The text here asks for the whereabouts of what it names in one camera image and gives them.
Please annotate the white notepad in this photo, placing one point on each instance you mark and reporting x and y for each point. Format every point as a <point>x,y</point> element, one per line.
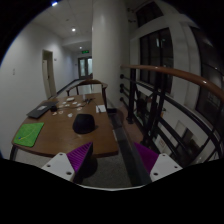
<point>100,109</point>

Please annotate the wooden table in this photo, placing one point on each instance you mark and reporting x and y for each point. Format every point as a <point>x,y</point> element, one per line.
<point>57,134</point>

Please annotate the black round mouse pad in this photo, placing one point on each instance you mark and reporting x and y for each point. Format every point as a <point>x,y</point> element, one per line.
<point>84,124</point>

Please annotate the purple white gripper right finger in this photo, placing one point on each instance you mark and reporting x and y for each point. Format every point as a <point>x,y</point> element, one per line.
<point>157,165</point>

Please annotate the glass double door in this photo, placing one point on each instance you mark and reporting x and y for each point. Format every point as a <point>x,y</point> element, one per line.
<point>85,67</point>

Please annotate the white door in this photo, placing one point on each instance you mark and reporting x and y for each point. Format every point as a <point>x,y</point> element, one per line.
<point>48,73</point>

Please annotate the black laptop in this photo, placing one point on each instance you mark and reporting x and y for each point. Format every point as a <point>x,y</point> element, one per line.
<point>40,110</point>

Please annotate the green cloth mat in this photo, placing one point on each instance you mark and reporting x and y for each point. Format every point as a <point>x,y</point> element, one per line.
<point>28,134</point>

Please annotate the brown wooden handrail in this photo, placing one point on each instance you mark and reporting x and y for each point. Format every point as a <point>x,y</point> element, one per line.
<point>198,80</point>

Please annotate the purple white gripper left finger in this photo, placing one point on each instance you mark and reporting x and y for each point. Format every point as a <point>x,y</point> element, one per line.
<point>67,166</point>

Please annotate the green exit sign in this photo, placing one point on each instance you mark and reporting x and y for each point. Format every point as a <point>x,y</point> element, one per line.
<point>85,51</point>

